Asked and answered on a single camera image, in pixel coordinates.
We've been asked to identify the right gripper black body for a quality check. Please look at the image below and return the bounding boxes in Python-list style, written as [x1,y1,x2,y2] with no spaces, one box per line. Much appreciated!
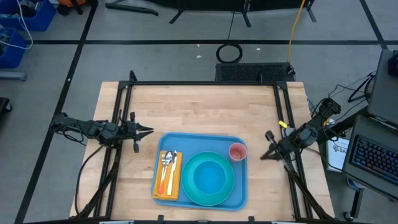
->
[265,130,299,170]

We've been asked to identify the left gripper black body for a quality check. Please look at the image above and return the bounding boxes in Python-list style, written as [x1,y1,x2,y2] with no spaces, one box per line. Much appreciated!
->
[119,111,141,153]

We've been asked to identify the pink ribbed cup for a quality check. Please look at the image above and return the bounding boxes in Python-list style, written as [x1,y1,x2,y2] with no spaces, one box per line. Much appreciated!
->
[228,142,248,162]

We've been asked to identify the spoon with orange handle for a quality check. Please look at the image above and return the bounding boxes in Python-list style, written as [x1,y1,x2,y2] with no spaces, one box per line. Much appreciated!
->
[157,151,174,195]

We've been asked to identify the yellow cloth napkin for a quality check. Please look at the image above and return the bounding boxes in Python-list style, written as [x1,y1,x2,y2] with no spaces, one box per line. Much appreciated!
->
[152,150,183,201]

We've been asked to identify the light blue plastic tray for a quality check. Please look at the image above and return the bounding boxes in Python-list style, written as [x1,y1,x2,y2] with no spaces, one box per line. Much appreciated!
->
[151,132,249,212]

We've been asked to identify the teal round plate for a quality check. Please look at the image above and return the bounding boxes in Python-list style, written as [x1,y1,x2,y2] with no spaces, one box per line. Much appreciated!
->
[181,151,236,207]

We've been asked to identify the white printed paper box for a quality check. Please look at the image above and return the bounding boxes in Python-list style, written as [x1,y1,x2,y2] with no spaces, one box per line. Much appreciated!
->
[325,136,351,172]

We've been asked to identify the blue and white tape roll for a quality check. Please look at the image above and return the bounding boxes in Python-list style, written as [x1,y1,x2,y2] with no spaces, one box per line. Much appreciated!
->
[346,177,365,190]

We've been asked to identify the black perforated computer case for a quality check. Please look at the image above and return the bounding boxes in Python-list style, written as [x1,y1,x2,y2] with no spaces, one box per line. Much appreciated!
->
[215,62,295,82]

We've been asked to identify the black cart leg with caster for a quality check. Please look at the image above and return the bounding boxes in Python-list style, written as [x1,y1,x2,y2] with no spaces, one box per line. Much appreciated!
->
[343,188,364,222]

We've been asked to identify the grey monitor back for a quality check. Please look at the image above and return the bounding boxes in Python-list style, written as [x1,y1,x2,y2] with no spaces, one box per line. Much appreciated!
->
[368,49,398,126]

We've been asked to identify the black metal floor bar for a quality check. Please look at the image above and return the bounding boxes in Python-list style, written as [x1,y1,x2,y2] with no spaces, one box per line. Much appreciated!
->
[104,2,159,17]

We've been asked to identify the black floor object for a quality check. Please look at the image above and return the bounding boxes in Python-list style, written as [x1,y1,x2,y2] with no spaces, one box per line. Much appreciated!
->
[0,97,13,114]

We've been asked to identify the grey metal floor bar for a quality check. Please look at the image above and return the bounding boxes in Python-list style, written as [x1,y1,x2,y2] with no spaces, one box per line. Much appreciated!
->
[0,71,27,82]

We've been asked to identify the small blue storage bin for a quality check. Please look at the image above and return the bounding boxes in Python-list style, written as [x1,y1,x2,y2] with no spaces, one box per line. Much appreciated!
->
[0,27,28,69]

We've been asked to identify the orange and black bag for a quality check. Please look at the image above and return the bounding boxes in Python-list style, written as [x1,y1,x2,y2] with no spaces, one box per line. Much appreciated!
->
[57,0,99,16]

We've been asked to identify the large blue storage bin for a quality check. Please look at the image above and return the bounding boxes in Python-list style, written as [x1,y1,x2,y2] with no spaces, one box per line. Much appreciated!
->
[0,0,57,32]

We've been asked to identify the black partition panel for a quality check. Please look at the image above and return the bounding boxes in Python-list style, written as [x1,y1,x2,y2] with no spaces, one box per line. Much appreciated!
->
[180,0,251,28]
[245,0,317,23]

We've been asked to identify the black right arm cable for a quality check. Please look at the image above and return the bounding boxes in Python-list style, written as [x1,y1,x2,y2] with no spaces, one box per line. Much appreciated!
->
[303,146,345,172]

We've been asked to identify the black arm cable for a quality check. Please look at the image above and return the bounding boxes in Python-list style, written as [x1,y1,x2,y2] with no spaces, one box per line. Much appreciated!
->
[73,144,105,215]
[303,146,345,172]

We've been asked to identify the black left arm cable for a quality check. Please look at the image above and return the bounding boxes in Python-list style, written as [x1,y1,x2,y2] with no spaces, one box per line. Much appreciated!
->
[73,144,105,215]

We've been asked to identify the black metal rig frame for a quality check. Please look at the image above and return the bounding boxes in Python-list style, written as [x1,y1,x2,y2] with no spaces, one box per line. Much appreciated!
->
[70,70,336,224]

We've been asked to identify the black coiled floor cable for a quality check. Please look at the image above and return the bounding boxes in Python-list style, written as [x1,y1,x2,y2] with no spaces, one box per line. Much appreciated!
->
[215,11,244,64]

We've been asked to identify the yellow hanging cable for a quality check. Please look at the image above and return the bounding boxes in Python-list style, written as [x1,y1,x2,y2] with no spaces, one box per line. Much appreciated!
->
[286,0,307,63]

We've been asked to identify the white loose cable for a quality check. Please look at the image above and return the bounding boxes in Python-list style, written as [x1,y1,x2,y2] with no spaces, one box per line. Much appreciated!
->
[0,0,34,50]

